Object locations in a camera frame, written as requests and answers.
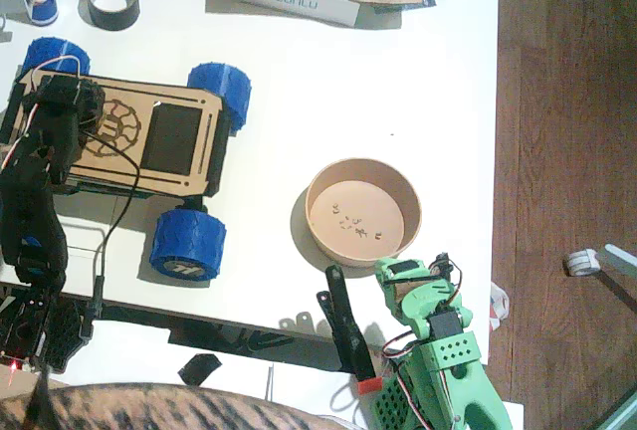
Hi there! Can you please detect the brown paper bowl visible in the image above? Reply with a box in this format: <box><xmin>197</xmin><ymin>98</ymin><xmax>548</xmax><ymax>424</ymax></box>
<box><xmin>304</xmin><ymin>157</ymin><xmax>424</xmax><ymax>268</ymax></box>

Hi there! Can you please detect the blue rover wheel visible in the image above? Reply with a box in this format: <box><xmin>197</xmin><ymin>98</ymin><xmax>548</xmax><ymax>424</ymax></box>
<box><xmin>149</xmin><ymin>207</ymin><xmax>228</xmax><ymax>286</ymax></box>
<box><xmin>22</xmin><ymin>37</ymin><xmax>93</xmax><ymax>78</ymax></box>
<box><xmin>187</xmin><ymin>62</ymin><xmax>253</xmax><ymax>135</ymax></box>
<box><xmin>18</xmin><ymin>234</ymin><xmax>45</xmax><ymax>272</ymax></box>

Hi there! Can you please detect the black table clamp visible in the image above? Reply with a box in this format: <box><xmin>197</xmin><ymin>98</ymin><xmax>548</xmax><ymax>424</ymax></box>
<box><xmin>316</xmin><ymin>265</ymin><xmax>377</xmax><ymax>381</ymax></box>

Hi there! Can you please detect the white red plastic bag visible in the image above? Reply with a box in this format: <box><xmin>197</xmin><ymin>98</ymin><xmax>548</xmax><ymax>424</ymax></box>
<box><xmin>490</xmin><ymin>282</ymin><xmax>511</xmax><ymax>335</ymax></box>

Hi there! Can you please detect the wooden rover chassis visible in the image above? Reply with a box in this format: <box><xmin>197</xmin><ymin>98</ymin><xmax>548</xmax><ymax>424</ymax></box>
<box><xmin>0</xmin><ymin>67</ymin><xmax>233</xmax><ymax>198</ymax></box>

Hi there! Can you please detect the black tape roll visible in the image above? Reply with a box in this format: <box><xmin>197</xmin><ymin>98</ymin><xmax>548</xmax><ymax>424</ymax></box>
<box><xmin>85</xmin><ymin>0</ymin><xmax>142</xmax><ymax>33</ymax></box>

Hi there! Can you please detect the red plastic block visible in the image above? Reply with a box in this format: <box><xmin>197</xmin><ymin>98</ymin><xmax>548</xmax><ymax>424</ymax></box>
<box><xmin>356</xmin><ymin>376</ymin><xmax>385</xmax><ymax>396</ymax></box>

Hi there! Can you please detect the grey chair leg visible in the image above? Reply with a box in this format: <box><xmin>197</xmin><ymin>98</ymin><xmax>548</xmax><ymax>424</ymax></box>
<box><xmin>596</xmin><ymin>244</ymin><xmax>637</xmax><ymax>278</ymax></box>

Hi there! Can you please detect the small black plastic part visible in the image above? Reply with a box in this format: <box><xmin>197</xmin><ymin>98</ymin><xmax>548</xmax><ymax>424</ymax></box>
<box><xmin>177</xmin><ymin>352</ymin><xmax>223</xmax><ymax>386</ymax></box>

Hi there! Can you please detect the white filament box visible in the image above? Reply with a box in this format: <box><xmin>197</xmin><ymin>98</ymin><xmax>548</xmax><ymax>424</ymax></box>
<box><xmin>233</xmin><ymin>0</ymin><xmax>362</xmax><ymax>29</ymax></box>

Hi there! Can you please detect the brown striped fabric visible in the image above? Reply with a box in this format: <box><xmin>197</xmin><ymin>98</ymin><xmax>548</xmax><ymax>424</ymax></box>
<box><xmin>0</xmin><ymin>382</ymin><xmax>349</xmax><ymax>430</ymax></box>

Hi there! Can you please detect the red white servo cable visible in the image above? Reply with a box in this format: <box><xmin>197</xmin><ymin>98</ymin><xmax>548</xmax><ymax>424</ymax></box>
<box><xmin>27</xmin><ymin>55</ymin><xmax>83</xmax><ymax>103</ymax></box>
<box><xmin>381</xmin><ymin>328</ymin><xmax>425</xmax><ymax>430</ymax></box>

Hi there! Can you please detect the black usb cable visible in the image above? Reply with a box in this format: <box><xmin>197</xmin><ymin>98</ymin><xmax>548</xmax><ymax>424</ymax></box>
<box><xmin>82</xmin><ymin>128</ymin><xmax>142</xmax><ymax>341</ymax></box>

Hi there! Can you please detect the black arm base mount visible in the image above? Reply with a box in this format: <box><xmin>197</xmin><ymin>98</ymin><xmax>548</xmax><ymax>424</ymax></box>
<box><xmin>0</xmin><ymin>295</ymin><xmax>84</xmax><ymax>376</ymax></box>

